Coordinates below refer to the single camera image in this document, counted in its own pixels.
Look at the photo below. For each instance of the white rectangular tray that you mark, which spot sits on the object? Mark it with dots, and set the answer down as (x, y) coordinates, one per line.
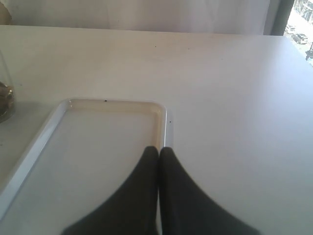
(81, 155)

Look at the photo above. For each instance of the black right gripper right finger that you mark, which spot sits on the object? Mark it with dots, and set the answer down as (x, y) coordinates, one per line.
(186, 210)

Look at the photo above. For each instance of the clear plastic shaker cup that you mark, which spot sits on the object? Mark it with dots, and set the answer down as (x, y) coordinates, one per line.
(6, 79)

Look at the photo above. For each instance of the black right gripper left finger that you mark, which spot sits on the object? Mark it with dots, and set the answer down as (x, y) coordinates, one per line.
(132, 209)

